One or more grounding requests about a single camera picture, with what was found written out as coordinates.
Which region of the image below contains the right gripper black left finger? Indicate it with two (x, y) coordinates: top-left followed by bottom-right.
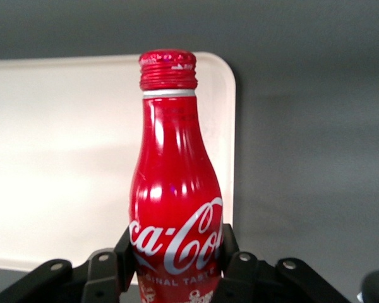
(0, 223), (137, 303)

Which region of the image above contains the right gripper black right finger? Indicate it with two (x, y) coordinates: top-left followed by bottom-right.
(212, 222), (352, 303)

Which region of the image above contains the red coke bottle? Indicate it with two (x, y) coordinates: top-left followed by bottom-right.
(128, 48), (226, 303)

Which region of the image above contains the beige plastic tray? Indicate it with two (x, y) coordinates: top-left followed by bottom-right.
(0, 50), (238, 287)

